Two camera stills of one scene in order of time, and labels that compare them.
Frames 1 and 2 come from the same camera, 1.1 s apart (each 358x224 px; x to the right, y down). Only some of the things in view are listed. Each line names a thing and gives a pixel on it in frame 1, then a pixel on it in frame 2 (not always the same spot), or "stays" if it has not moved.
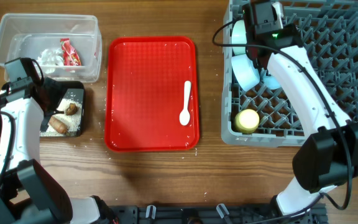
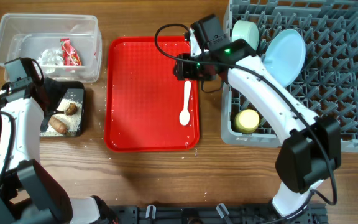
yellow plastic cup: x=247 y=121 stays
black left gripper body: x=54 y=91 stays
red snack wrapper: x=70 y=56 stays
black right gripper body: x=248 y=55 → x=193 y=67
